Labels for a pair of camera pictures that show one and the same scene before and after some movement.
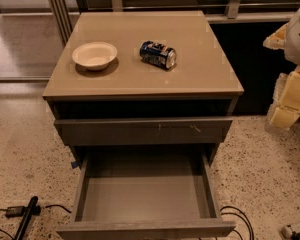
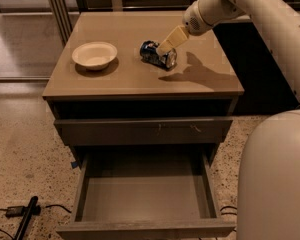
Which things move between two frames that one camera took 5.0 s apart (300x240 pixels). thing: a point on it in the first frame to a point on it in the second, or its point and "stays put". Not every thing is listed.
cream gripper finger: x=291 y=98 to x=193 y=22
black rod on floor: x=24 y=224 stays put
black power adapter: x=13 y=211 stays put
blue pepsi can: x=158 y=54 stays put
